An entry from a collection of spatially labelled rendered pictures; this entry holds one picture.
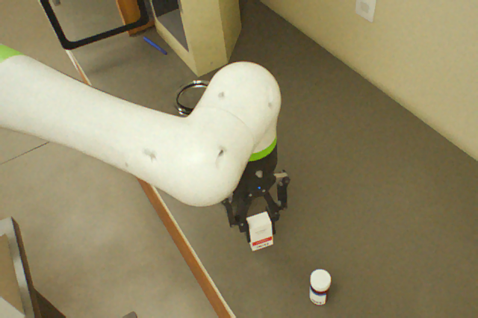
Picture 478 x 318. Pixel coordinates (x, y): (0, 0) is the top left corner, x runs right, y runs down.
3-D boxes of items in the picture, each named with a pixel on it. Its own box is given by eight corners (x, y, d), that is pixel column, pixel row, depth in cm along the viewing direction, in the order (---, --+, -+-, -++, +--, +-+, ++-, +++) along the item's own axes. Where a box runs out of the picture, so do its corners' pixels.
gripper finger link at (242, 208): (255, 192, 78) (247, 193, 78) (245, 228, 86) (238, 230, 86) (248, 176, 81) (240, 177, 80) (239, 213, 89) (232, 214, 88)
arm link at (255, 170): (231, 172, 66) (287, 154, 68) (210, 122, 74) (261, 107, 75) (234, 195, 71) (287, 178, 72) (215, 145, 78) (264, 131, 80)
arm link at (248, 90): (292, 54, 61) (222, 40, 65) (255, 113, 54) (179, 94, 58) (292, 125, 72) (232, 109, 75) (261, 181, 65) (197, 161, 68)
